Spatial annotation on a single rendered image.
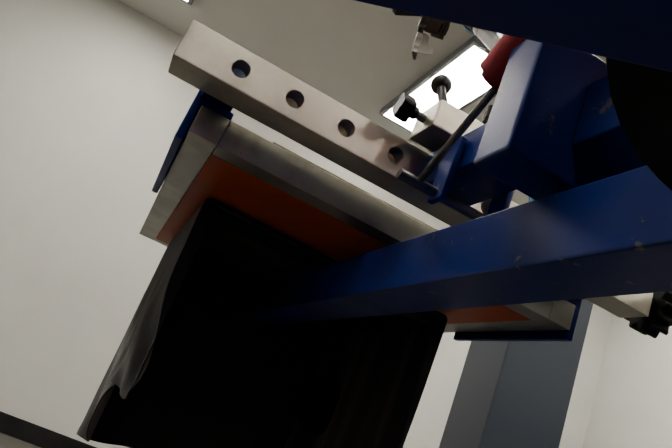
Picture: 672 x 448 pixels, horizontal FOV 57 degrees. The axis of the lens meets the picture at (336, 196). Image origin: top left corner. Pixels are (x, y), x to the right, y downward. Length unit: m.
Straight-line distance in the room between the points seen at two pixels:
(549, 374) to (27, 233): 3.76
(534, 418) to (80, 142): 3.88
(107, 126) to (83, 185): 0.47
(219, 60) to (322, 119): 0.13
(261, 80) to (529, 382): 0.99
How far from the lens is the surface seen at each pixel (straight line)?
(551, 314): 0.93
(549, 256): 0.46
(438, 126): 0.71
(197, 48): 0.71
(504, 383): 1.45
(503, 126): 0.50
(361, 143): 0.73
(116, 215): 4.65
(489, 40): 1.99
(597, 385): 6.26
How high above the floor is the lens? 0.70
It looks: 20 degrees up
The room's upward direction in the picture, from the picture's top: 23 degrees clockwise
